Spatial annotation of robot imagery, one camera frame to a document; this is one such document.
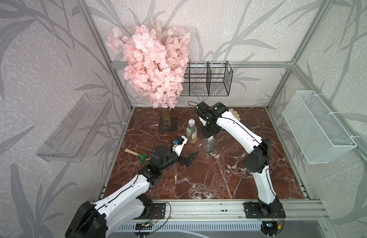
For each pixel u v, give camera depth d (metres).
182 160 0.67
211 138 0.84
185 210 0.75
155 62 0.61
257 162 0.55
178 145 0.64
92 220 0.39
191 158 0.67
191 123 0.87
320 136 0.60
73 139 0.69
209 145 0.98
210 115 0.59
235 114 1.16
